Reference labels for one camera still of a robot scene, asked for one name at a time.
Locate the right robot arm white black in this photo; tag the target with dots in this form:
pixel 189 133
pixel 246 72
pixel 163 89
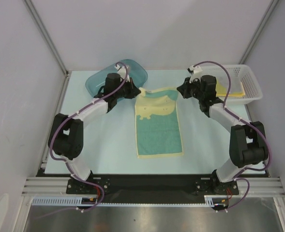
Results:
pixel 248 145

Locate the yellow chick face towel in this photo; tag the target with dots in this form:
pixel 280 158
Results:
pixel 236 90

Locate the teal transparent plastic bin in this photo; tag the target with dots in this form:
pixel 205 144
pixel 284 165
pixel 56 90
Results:
pixel 136 72

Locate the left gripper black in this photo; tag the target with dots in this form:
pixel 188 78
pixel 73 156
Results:
pixel 133 91

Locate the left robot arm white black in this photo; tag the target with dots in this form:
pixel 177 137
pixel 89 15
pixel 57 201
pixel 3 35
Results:
pixel 66 139

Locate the right aluminium frame post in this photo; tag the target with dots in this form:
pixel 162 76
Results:
pixel 259 30

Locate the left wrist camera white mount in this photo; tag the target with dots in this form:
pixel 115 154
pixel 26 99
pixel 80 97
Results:
pixel 122 70

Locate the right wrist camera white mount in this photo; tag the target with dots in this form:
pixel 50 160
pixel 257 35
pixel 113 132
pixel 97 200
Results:
pixel 195 72

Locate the aluminium frame post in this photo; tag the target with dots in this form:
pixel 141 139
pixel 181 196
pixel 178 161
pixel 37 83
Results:
pixel 45 34
pixel 259 30

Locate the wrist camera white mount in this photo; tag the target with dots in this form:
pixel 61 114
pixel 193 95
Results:
pixel 122 70
pixel 195 72

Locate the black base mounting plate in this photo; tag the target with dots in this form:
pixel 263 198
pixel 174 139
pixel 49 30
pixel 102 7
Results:
pixel 161 188

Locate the teal and yellow towel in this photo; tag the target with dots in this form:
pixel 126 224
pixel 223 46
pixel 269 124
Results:
pixel 157 129

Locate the left aluminium frame post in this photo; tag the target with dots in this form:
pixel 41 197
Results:
pixel 45 34

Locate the white perforated plastic basket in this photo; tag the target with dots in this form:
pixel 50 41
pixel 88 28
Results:
pixel 236 73

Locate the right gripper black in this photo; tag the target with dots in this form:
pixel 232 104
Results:
pixel 187 88

